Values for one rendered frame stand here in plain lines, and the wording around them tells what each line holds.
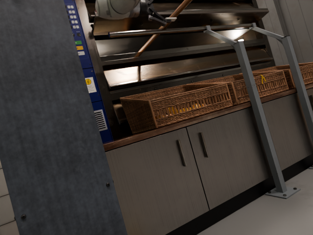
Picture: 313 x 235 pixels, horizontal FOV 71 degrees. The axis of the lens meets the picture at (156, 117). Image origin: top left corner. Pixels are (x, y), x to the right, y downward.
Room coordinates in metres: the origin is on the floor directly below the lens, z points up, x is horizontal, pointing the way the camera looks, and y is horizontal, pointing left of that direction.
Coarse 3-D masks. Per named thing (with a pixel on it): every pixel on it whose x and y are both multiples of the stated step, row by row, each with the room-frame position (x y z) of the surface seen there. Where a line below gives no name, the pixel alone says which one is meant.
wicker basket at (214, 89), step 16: (128, 96) 1.57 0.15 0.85; (176, 96) 1.20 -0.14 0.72; (192, 96) 1.25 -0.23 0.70; (208, 96) 1.29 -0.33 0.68; (224, 96) 1.34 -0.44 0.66; (128, 112) 1.46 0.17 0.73; (144, 112) 1.22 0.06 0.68; (176, 112) 1.19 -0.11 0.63; (192, 112) 1.24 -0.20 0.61; (208, 112) 1.28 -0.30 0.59; (144, 128) 1.28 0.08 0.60
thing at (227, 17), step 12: (156, 12) 1.63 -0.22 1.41; (168, 12) 1.68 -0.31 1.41; (192, 12) 1.78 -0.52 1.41; (204, 12) 1.84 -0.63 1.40; (216, 12) 1.89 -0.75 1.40; (228, 12) 1.96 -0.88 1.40; (240, 12) 2.03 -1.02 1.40; (252, 12) 2.10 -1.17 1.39; (264, 12) 2.19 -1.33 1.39; (96, 24) 1.50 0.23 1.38; (108, 24) 1.54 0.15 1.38; (120, 24) 1.59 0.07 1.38; (132, 24) 1.63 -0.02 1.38; (144, 24) 1.69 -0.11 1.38; (156, 24) 1.74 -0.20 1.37; (180, 24) 1.86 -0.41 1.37; (192, 24) 1.93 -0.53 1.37; (204, 24) 2.00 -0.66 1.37; (216, 24) 2.08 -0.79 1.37; (228, 24) 2.16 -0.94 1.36
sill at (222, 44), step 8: (248, 40) 2.24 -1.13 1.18; (256, 40) 2.30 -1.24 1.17; (176, 48) 1.84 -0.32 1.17; (184, 48) 1.88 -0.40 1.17; (192, 48) 1.92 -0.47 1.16; (200, 48) 1.96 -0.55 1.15; (208, 48) 2.00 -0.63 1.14; (104, 56) 1.57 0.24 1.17; (112, 56) 1.59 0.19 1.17; (120, 56) 1.62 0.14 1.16; (128, 56) 1.65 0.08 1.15; (136, 56) 1.68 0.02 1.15
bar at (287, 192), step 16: (112, 32) 1.22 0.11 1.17; (128, 32) 1.26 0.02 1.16; (144, 32) 1.30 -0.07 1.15; (160, 32) 1.36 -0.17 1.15; (176, 32) 1.42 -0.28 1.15; (208, 32) 1.52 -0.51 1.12; (240, 48) 1.32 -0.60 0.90; (288, 48) 1.54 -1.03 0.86; (240, 64) 1.34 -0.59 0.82; (256, 96) 1.32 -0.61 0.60; (304, 96) 1.53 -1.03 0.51; (256, 112) 1.33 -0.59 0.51; (304, 112) 1.56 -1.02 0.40; (272, 144) 1.33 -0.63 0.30; (272, 160) 1.32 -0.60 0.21; (272, 192) 1.36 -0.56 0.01; (288, 192) 1.31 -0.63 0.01
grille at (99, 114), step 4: (96, 112) 1.46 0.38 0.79; (100, 112) 1.47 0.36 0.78; (96, 116) 1.46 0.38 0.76; (100, 116) 1.47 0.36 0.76; (96, 120) 1.46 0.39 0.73; (100, 120) 1.47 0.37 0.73; (104, 120) 1.48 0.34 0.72; (100, 124) 1.46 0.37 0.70; (104, 124) 1.48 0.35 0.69; (100, 128) 1.46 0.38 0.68; (104, 128) 1.47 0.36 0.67
